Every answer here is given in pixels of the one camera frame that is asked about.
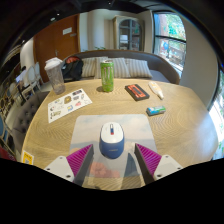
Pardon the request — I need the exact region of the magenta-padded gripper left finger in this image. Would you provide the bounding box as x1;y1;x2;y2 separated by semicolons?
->
43;143;95;187

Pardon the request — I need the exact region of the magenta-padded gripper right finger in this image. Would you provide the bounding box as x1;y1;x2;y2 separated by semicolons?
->
133;143;184;185

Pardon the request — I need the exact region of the white and blue computer mouse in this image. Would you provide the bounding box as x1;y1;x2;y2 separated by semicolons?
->
98;121;125;160

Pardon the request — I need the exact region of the pale sky-print mouse pad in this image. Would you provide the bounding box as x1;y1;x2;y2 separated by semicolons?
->
69;113;158;190

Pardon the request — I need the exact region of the yellow code card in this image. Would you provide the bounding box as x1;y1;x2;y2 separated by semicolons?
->
20;149;35;166

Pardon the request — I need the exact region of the small teal box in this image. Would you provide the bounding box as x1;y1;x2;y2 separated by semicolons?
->
145;105;167;117

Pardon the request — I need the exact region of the red fabric item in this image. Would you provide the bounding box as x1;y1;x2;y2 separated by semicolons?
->
0;146;16;162

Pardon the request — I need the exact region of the grey tufted armchair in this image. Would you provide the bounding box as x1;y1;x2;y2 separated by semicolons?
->
11;91;49;156

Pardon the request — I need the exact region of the white sticker sheet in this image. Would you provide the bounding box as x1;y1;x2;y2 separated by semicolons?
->
47;88;93;124

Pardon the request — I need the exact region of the black-framed window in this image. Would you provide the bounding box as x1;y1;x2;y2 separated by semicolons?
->
208;68;224;161
152;11;188;78

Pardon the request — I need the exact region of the small white tube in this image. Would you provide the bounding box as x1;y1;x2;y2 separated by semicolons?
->
147;80;165;100

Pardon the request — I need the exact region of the flat black and red box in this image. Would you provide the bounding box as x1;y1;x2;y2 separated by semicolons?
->
124;83;151;102

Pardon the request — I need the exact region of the clear shaker bottle white lid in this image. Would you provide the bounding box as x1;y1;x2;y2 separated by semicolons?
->
44;57;67;95

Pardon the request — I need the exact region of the group of white chairs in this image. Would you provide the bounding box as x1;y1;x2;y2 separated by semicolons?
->
0;61;43;141

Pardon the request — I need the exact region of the grey curved sofa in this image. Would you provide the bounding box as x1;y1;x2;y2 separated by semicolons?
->
68;49;181;85

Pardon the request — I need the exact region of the black and orange backpack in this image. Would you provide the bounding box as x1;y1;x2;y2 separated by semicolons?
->
61;55;84;83

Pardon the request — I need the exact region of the striped beige cushion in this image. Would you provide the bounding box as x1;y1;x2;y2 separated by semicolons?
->
126;58;153;79
81;57;103;78
94;57;131;79

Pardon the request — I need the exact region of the green drink can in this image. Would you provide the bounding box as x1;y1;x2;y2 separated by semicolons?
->
100;59;115;93

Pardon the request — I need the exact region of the person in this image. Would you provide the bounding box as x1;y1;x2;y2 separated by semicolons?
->
17;65;29;83

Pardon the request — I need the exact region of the brown wooden door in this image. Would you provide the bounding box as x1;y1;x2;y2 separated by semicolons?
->
33;14;81;83

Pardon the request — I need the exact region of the glass-door cabinet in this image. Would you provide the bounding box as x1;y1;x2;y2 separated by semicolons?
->
112;15;145;52

